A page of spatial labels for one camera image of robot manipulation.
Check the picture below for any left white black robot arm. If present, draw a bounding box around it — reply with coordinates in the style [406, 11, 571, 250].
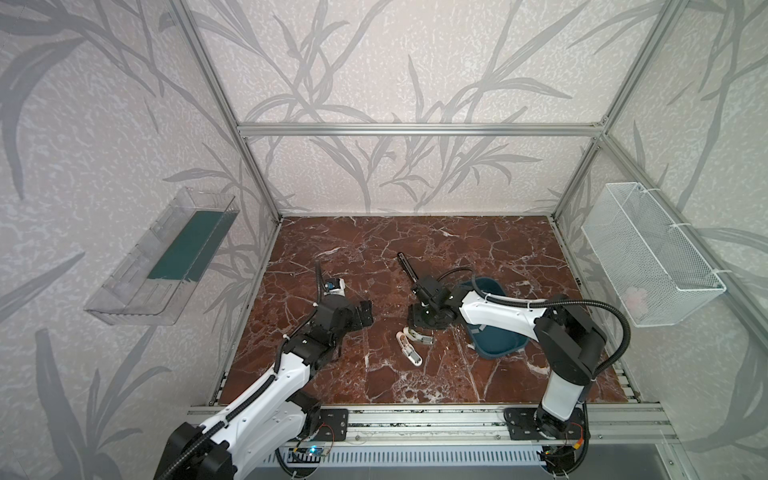
[154, 268, 374, 479]

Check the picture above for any white wire mesh basket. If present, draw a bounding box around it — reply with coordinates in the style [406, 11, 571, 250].
[582, 182, 727, 328]

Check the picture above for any teal plastic tray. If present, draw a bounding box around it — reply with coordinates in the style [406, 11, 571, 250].
[465, 277, 529, 360]

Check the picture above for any beige stapler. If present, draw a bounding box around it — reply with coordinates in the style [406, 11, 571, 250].
[403, 327, 435, 345]

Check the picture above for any aluminium front rail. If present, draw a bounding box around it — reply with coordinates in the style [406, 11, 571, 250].
[173, 403, 679, 448]

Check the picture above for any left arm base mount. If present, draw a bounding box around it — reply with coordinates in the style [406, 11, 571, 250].
[298, 408, 349, 442]

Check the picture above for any pink object in basket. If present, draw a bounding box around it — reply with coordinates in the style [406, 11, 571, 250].
[622, 287, 649, 316]

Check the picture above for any slotted grey cable duct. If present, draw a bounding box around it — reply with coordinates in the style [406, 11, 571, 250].
[280, 445, 544, 468]

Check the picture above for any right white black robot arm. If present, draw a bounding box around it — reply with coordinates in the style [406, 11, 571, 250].
[401, 258, 631, 438]

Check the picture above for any clear plastic wall bin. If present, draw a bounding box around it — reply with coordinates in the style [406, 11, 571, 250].
[84, 187, 240, 326]

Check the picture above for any green pad in bin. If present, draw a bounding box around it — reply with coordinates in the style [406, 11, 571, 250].
[148, 210, 238, 282]

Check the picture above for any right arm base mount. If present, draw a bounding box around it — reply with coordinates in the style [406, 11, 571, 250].
[503, 405, 590, 444]

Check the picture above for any black stapler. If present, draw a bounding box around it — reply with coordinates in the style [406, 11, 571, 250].
[396, 252, 419, 293]

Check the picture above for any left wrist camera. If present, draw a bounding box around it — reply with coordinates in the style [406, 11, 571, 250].
[324, 277, 346, 296]

